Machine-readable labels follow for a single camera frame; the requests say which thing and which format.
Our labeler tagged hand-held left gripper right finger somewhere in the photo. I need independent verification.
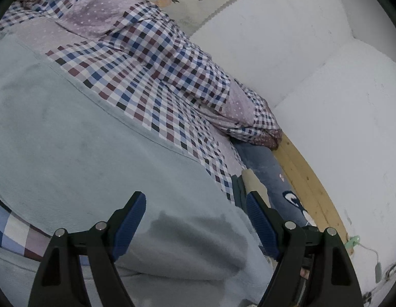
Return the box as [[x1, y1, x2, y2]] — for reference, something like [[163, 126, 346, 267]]
[[246, 191, 361, 307]]

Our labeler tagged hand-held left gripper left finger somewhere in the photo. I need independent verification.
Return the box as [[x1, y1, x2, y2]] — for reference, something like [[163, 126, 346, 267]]
[[28, 191, 147, 307]]

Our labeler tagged light grey-green sweatshirt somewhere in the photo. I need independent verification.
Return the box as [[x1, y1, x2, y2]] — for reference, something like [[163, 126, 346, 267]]
[[0, 34, 275, 307]]

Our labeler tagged dark blue folded garment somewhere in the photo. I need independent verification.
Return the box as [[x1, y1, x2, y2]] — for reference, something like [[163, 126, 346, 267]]
[[231, 175, 248, 214]]

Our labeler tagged beige folded garment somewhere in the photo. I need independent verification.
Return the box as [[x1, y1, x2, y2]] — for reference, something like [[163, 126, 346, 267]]
[[243, 170, 270, 208]]

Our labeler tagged blue printed pillow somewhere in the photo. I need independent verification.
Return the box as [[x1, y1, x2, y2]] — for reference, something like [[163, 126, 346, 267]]
[[231, 137, 317, 229]]

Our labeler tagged checked bed sheet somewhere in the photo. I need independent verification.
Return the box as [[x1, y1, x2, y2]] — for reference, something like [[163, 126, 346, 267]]
[[0, 16, 249, 264]]

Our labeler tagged checked quilt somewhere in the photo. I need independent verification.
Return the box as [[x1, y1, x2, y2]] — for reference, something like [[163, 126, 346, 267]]
[[0, 0, 283, 150]]

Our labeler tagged wooden bed frame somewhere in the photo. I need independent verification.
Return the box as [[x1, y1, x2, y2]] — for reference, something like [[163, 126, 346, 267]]
[[271, 133, 354, 256]]

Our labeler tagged grey charger with cable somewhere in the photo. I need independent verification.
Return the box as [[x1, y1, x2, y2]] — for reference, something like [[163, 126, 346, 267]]
[[358, 243, 384, 283]]

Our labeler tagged pineapple print wall cloth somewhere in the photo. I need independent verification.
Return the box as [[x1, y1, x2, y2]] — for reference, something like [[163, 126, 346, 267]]
[[99, 0, 309, 35]]

